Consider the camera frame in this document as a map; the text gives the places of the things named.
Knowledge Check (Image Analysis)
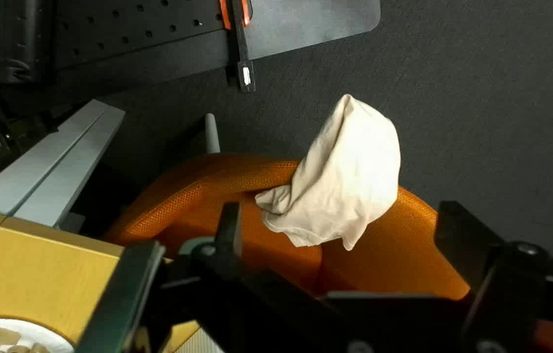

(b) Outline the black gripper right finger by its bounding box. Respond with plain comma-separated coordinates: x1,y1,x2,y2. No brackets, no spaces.
433,200,504,274

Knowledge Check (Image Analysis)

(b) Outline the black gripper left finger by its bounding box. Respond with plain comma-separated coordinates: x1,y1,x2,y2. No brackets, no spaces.
213,202,243,261

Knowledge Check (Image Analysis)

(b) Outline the light pink shirt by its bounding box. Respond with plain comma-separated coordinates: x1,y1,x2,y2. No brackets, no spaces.
255,94,402,251

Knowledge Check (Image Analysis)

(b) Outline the orange chair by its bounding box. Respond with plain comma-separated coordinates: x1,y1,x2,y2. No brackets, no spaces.
104,153,553,353

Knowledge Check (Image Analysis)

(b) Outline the black orange bar clamp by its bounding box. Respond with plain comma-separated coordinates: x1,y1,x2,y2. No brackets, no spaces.
217,0,257,92

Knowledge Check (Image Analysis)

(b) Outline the black perforated breadboard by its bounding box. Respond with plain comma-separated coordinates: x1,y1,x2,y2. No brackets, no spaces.
0,0,382,86

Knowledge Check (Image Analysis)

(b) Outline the white plate of snacks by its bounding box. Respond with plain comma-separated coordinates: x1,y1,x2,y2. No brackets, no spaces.
0,317,74,353

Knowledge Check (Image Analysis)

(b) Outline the grey aluminium rail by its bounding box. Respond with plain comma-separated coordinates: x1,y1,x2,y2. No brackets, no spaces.
0,100,125,227

